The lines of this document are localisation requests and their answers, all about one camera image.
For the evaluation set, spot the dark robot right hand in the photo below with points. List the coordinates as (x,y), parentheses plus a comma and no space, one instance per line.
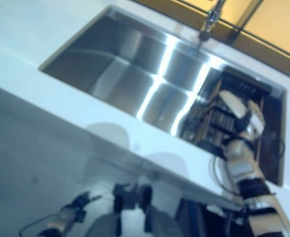
(256,121)

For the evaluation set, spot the beige ceramic plate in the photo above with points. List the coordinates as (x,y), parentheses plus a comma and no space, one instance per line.
(233,103)

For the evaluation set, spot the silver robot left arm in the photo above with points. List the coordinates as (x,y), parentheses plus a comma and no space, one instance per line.
(60,219)

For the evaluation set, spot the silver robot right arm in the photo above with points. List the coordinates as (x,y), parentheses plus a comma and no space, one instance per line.
(243,165)

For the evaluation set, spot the black sink dish rack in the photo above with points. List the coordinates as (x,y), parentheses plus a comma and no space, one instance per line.
(219,118)

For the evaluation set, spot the chrome gooseneck kitchen faucet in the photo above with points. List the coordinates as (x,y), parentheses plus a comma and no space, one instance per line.
(212,14)

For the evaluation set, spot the stainless steel kitchen sink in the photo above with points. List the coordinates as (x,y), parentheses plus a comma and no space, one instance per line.
(110,66)

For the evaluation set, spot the wide glossy white cabinet door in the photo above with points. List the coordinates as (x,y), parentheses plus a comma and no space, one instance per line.
(36,160)

